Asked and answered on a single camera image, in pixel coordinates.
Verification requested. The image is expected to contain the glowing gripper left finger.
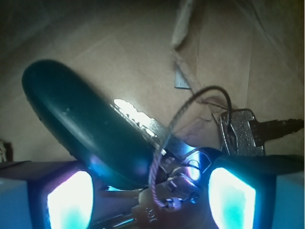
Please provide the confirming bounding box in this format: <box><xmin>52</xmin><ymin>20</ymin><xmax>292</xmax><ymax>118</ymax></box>
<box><xmin>0</xmin><ymin>161</ymin><xmax>93</xmax><ymax>229</ymax></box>

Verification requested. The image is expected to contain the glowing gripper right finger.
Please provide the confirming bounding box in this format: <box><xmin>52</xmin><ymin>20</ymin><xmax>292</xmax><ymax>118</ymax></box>
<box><xmin>208</xmin><ymin>155</ymin><xmax>305</xmax><ymax>229</ymax></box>

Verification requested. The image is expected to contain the silver key bunch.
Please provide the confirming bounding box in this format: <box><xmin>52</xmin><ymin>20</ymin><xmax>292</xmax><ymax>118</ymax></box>
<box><xmin>90</xmin><ymin>86</ymin><xmax>305</xmax><ymax>229</ymax></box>

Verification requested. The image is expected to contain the dark green oval key fob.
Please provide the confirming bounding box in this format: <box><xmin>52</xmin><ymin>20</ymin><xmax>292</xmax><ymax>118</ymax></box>
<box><xmin>22</xmin><ymin>60</ymin><xmax>154</xmax><ymax>189</ymax></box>

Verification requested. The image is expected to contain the brown paper bag bin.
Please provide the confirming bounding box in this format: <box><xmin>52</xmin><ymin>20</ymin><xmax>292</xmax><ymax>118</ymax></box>
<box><xmin>0</xmin><ymin>0</ymin><xmax>305</xmax><ymax>161</ymax></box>

